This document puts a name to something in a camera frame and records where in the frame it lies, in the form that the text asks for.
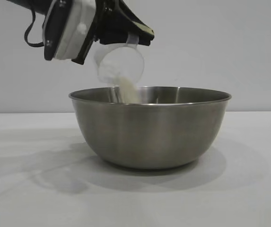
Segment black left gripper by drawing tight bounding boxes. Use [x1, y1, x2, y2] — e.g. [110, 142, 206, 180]
[71, 0, 155, 65]

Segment clear plastic measuring cup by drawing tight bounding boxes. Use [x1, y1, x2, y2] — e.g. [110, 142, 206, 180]
[93, 35, 146, 88]

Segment white rice grains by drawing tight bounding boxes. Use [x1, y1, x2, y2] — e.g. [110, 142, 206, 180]
[98, 59, 141, 104]

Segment large stainless steel bowl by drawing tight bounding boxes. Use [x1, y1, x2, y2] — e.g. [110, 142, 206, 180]
[68, 86, 232, 170]

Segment black left camera cable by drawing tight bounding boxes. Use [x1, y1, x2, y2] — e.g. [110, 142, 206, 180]
[24, 4, 46, 47]

